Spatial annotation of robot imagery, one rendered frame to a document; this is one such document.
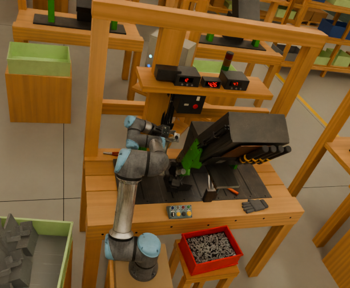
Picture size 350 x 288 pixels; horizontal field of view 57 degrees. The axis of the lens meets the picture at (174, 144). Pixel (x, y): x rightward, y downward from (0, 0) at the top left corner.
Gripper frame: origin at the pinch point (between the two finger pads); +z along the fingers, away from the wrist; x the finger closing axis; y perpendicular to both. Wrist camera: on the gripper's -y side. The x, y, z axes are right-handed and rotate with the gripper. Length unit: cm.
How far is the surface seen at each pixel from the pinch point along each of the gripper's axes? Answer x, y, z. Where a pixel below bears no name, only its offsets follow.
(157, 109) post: 19.2, -13.1, -8.6
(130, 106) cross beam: 20.1, -26.2, -22.3
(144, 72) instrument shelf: 34.9, -2.6, -27.7
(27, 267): -84, -10, -66
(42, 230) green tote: -67, -23, -60
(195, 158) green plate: -11.6, 8.9, 12.1
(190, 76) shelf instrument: 34.3, 18.1, -6.9
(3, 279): -89, -3, -77
